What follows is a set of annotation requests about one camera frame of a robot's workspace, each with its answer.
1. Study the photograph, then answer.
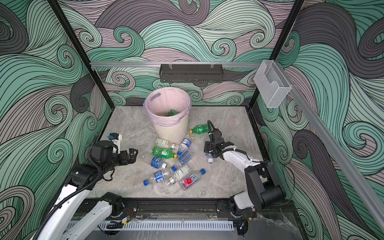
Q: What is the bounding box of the clear bottle blue label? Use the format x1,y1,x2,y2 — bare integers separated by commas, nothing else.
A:
144,156,168,169
179,138,192,152
206,153,214,164

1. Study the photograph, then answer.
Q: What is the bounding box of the pepsi label clear bottle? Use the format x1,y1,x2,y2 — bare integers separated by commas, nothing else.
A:
143,170,171,186

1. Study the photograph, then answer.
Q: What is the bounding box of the green bottle yellow cap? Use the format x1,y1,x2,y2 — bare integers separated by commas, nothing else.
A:
152,147,178,159
168,109,179,117

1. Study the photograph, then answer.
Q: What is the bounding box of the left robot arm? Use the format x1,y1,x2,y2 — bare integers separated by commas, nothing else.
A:
32,140,139,240

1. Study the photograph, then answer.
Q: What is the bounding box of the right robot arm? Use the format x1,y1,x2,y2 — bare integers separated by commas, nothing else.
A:
204,120,286,211

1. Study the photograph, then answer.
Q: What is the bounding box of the green bottle near bin right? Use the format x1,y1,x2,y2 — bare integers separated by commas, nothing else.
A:
189,124,212,135

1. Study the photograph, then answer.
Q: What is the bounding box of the white ribbed waste bin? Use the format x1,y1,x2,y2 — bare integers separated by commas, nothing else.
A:
154,116,189,143

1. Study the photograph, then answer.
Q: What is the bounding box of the pink bin liner bag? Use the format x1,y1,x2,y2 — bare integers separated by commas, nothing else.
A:
143,87,192,127

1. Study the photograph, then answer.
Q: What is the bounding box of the clear square bottle green label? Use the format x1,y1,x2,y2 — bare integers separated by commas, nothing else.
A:
155,138,179,151

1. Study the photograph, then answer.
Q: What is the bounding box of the soda water blue bottle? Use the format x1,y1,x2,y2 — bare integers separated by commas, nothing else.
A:
171,150,193,172

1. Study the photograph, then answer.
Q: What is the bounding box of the clear bottle green white label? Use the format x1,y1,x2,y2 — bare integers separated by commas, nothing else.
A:
165,165,191,187

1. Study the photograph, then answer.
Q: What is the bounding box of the clear bottle pink label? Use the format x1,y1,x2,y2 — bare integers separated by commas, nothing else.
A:
180,169,206,190

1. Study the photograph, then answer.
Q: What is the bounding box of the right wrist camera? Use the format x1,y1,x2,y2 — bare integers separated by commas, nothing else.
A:
211,129,223,142

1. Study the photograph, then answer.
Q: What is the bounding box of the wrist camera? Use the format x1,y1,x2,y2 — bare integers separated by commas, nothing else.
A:
211,129,223,142
109,133,122,154

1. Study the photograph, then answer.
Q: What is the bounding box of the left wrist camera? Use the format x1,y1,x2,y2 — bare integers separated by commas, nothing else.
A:
109,133,122,154

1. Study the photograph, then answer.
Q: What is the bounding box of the white slotted cable duct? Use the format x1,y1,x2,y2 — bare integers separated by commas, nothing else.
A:
69,220,235,232

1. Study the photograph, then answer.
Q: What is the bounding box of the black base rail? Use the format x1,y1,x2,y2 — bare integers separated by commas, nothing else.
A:
122,198,257,219

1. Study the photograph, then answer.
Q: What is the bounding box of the clear acrylic wall holder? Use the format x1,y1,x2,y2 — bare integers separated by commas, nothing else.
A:
254,60,292,109

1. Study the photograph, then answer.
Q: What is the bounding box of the aluminium back rail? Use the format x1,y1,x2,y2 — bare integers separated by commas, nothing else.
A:
90,61,261,69

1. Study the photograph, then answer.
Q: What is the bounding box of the aluminium rail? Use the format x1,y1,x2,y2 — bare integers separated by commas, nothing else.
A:
273,61,384,230
90,61,261,69

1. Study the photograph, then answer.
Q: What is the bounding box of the black wall tray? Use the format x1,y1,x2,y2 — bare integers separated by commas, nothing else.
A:
159,64,224,84

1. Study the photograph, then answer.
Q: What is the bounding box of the aluminium right rail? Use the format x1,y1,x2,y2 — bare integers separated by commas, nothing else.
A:
273,61,384,230

